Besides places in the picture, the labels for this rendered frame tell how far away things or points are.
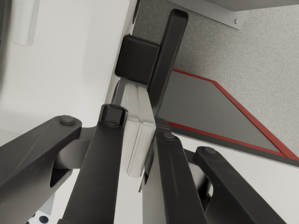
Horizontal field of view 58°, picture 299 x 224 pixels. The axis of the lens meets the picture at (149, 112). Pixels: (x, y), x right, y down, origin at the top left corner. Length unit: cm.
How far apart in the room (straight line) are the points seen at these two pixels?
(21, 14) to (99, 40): 11
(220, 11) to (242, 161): 79
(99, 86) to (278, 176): 31
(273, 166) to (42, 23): 33
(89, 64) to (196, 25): 95
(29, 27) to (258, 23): 99
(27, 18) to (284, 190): 38
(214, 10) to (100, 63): 95
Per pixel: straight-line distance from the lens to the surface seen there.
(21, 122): 30
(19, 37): 26
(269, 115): 126
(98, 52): 16
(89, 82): 17
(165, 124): 15
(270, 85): 122
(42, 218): 42
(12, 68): 28
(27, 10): 26
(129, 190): 40
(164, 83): 18
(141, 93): 17
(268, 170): 41
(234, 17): 111
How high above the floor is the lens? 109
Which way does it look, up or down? 71 degrees down
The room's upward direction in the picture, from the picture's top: 179 degrees counter-clockwise
